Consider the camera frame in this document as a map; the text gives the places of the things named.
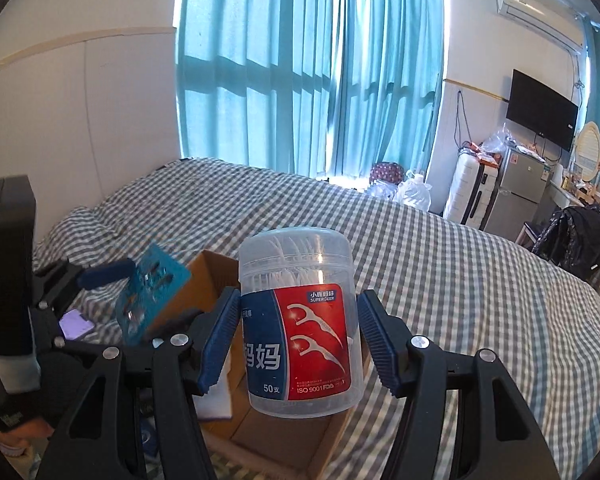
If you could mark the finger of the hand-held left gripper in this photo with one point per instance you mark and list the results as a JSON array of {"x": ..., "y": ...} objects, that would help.
[
  {"x": 105, "y": 273},
  {"x": 75, "y": 346}
]

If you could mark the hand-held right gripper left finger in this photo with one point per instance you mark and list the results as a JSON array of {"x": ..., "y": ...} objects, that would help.
[{"x": 219, "y": 345}]

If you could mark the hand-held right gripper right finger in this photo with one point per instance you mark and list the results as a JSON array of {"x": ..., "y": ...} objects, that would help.
[{"x": 376, "y": 347}]

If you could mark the teal blister card packet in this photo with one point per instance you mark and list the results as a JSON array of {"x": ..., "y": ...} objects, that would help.
[{"x": 152, "y": 290}]

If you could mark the clear floss pick jar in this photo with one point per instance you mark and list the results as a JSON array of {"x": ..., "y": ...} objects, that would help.
[{"x": 300, "y": 345}]

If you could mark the cardboard box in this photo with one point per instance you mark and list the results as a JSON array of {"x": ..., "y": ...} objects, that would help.
[{"x": 280, "y": 440}]

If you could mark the person's left hand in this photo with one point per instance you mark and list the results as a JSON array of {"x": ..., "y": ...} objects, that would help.
[{"x": 22, "y": 430}]

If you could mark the checkered pillow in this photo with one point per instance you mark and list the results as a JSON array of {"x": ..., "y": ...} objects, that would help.
[{"x": 75, "y": 232}]

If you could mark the white paper sheet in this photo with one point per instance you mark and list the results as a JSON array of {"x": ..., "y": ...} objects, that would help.
[{"x": 219, "y": 402}]

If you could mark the checkered bed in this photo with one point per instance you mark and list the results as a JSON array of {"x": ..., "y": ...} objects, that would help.
[{"x": 440, "y": 270}]

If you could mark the white plastic bag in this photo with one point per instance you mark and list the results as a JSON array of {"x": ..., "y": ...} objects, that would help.
[{"x": 414, "y": 192}]

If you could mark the patterned round bag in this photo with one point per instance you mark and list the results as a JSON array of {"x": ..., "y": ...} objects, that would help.
[{"x": 386, "y": 177}]

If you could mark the white suitcase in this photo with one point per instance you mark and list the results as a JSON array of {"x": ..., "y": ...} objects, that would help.
[{"x": 470, "y": 190}]

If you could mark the silver small fridge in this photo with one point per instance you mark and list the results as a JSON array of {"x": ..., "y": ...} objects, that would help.
[{"x": 517, "y": 195}]

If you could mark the black backpack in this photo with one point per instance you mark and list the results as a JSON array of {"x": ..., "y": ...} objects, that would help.
[{"x": 575, "y": 242}]

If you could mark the clear plastic bag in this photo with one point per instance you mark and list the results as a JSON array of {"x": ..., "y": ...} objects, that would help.
[{"x": 495, "y": 141}]

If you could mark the white desk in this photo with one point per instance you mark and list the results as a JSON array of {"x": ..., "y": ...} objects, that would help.
[{"x": 562, "y": 195}]

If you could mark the teal window curtain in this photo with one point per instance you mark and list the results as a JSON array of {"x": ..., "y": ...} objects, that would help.
[
  {"x": 597, "y": 75},
  {"x": 290, "y": 70}
]

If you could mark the oval white-framed mirror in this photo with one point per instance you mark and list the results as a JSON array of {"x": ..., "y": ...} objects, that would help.
[{"x": 589, "y": 152}]

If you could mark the white air conditioner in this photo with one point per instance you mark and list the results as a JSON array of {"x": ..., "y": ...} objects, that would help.
[{"x": 535, "y": 12}]

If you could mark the black wall television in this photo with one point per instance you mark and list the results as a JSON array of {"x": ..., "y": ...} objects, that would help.
[{"x": 542, "y": 107}]

